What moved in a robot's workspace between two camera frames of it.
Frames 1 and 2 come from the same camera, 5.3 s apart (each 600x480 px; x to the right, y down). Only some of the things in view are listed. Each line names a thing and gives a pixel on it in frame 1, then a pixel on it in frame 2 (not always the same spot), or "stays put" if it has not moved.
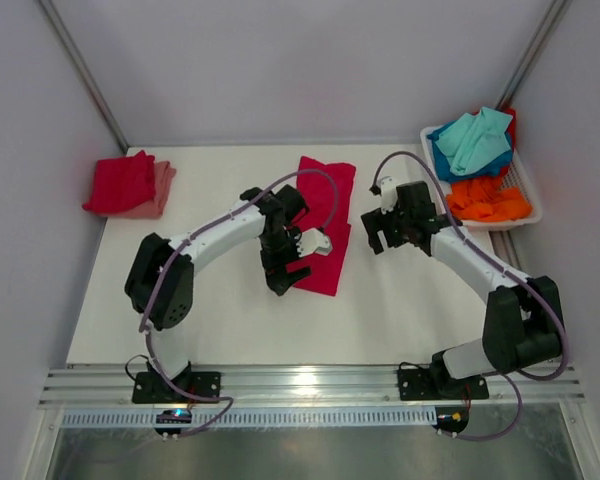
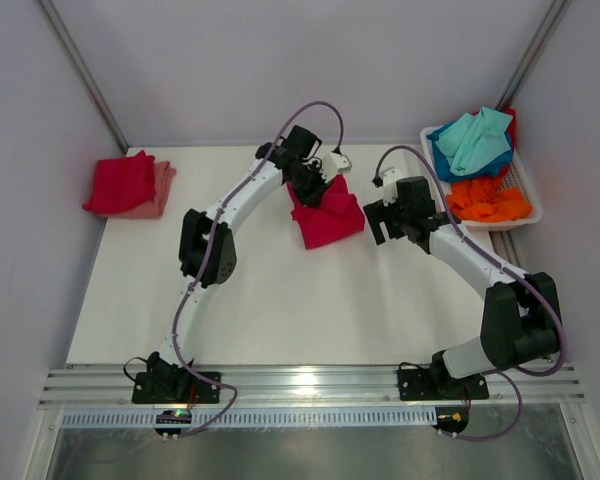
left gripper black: x=277 y=277 → x=313 y=197
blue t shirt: x=443 y=166 stays put
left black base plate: x=190 y=387 stays put
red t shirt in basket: x=512 y=125 stays put
